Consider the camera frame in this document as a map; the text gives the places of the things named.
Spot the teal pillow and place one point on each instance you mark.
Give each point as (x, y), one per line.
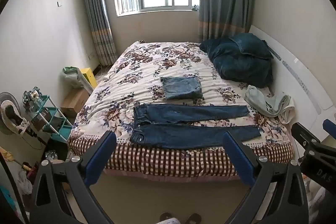
(253, 45)

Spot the yellow mop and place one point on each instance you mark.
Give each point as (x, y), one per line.
(10, 157)

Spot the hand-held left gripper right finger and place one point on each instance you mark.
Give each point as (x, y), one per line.
(239, 158)

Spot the white headboard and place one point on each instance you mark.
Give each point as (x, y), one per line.
(302, 87)

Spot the light green towel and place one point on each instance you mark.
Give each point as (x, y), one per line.
(258, 100)

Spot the bed base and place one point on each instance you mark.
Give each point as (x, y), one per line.
(170, 177)

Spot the white plastic bag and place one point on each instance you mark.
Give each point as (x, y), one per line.
(25, 183)

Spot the green plastic bag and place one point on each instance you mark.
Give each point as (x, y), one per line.
(71, 77)

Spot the teal quilt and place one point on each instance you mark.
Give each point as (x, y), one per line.
(241, 69)

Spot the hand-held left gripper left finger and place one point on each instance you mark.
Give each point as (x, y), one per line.
(101, 153)

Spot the standing fan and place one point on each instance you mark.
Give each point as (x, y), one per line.
(9, 116)

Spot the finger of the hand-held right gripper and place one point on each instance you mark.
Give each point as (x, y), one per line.
(330, 125)
(304, 134)

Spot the cardboard box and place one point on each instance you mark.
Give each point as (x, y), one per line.
(74, 102)

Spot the folded light blue jeans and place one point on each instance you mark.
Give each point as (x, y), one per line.
(182, 87)

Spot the brown slipper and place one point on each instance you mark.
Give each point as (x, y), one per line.
(193, 218)
(166, 216)

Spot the yellow box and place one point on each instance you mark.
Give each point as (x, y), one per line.
(89, 77)

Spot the teal shelf rack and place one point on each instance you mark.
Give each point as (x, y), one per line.
(56, 121)

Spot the floral blanket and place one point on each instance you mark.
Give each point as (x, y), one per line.
(141, 77)

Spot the dark blue denim pants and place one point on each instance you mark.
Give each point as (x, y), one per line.
(183, 132)

